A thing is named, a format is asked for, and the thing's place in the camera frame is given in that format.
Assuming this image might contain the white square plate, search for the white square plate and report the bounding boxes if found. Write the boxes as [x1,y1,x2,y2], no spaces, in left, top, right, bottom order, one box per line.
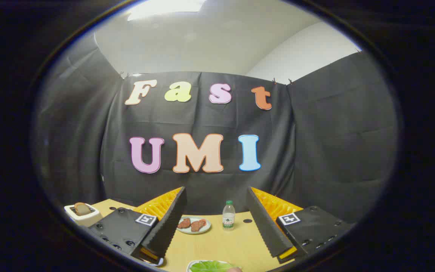
[187,260,241,272]

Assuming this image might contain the clear water bottle green cap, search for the clear water bottle green cap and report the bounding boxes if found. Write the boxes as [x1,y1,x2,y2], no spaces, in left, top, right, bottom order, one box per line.
[222,201,236,230]

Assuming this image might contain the plain toast bread slice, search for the plain toast bread slice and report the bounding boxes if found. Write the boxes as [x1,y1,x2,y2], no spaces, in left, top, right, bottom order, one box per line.
[74,202,93,216]

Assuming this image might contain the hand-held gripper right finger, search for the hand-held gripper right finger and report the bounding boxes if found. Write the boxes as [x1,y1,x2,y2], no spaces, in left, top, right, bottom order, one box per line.
[245,186,354,264]

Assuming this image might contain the black backdrop cloth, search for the black backdrop cloth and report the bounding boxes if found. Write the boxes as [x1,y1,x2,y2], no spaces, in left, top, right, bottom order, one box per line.
[32,32,399,227]

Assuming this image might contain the white toaster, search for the white toaster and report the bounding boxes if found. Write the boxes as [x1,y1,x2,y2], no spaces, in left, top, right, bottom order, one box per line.
[65,203,103,227]

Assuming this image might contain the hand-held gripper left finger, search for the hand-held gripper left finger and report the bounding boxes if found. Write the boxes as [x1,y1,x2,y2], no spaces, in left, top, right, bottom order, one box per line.
[88,186,188,265]

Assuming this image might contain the pale green plate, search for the pale green plate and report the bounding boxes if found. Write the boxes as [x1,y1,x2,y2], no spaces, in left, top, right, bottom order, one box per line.
[176,216,211,235]

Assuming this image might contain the green lettuce leaf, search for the green lettuce leaf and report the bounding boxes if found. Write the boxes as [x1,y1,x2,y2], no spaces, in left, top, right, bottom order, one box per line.
[190,261,237,272]

